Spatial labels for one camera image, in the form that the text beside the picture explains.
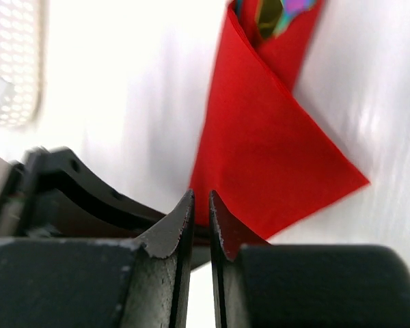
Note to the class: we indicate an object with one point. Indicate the iridescent rainbow fork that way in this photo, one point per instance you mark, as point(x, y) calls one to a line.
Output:
point(290, 10)

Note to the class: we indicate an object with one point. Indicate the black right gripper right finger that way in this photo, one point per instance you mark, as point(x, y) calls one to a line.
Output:
point(257, 284)

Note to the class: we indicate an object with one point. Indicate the red paper napkin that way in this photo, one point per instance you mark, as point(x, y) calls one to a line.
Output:
point(270, 163)

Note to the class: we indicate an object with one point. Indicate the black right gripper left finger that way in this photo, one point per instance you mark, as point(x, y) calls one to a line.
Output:
point(100, 282)

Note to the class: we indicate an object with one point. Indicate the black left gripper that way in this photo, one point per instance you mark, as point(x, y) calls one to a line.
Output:
point(55, 194)

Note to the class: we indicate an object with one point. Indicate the iridescent rainbow spoon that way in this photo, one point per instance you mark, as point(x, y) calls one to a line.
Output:
point(238, 7)

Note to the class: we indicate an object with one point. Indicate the gold knife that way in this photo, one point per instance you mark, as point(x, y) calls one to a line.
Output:
point(268, 15)

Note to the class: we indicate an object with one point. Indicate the white perforated plastic basket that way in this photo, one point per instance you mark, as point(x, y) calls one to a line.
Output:
point(22, 38)

